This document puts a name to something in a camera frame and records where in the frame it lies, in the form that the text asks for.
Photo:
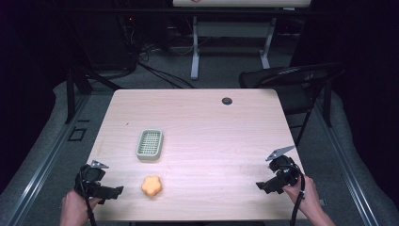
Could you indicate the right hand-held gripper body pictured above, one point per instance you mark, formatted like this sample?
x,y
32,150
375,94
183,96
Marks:
x,y
284,171

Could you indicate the green slotted soap dish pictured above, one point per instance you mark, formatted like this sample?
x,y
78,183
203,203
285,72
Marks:
x,y
150,145

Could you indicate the person's left hand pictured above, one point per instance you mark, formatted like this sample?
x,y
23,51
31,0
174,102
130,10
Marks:
x,y
75,207

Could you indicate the white-legged desk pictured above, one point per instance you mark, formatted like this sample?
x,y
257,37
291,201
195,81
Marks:
x,y
232,29

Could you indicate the black folding chair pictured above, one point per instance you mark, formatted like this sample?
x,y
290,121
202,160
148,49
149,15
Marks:
x,y
291,94

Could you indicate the black metal stand frame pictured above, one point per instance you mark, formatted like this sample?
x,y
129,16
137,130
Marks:
x,y
71,94

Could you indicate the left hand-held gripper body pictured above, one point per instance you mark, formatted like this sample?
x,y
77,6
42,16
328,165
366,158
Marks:
x,y
91,179

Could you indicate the orange flower-shaped soap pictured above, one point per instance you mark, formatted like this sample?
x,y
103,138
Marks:
x,y
151,185

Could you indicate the aluminium floor rail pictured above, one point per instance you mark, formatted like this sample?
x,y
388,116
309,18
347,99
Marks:
x,y
47,160
345,163

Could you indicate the person's right hand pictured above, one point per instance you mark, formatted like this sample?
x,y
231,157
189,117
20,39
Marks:
x,y
306,193

